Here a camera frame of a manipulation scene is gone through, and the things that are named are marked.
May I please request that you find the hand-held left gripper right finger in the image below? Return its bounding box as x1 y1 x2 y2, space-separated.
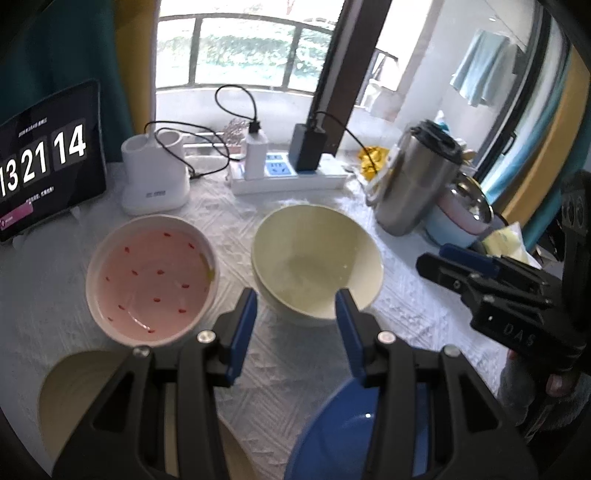
335 288 539 480

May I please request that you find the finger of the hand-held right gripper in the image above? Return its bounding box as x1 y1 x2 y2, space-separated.
416 253 481 301
438 244 509 278

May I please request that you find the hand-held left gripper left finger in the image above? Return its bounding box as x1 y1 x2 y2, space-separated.
53 288 258 480

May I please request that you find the pale green bowl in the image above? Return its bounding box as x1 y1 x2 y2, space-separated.
252 204 385 328

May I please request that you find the pink red-speckled bowl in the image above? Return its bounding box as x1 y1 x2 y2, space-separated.
85 215 219 348

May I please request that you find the dark blue bowl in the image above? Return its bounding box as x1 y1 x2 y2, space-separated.
284 376 435 480

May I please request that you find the cream ridged plate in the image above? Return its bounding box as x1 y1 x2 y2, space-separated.
38 350 257 480

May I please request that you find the person's right hand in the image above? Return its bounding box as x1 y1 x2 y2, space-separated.
545 371 575 398

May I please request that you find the stainless steel bowl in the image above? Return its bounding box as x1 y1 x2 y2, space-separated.
450 178 495 222

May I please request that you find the stainless steel tumbler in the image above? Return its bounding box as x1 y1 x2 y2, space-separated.
374 119 464 237

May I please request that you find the white textured tablecloth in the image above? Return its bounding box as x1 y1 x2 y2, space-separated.
0 166 522 480

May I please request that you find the yellow plastic bag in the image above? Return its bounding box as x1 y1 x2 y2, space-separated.
360 145 393 181

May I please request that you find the white power strip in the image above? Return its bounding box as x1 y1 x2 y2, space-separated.
229 152 349 195

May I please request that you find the yellow curtain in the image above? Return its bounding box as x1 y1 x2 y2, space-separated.
113 0 160 162
501 44 591 227

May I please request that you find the white lamp base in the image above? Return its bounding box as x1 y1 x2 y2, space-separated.
121 129 191 216

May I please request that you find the white charger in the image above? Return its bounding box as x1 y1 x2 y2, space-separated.
244 122 269 181

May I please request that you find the black charger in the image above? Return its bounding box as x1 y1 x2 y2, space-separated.
289 122 328 172

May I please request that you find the hanging light blue towel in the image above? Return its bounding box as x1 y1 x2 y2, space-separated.
450 30 527 108

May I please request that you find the clear tablet stand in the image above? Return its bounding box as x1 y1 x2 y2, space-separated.
11 205 81 247

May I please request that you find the tablet showing clock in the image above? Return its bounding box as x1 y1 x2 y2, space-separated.
0 79 108 244

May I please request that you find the black balcony railing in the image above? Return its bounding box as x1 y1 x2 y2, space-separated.
157 14 342 90

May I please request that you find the black charger cable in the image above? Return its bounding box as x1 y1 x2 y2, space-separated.
215 84 262 134
314 111 372 160

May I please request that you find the black lamp cable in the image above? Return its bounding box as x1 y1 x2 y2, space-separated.
144 121 232 181

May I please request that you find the dark brown door frame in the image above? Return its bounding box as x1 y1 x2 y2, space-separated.
318 0 393 153

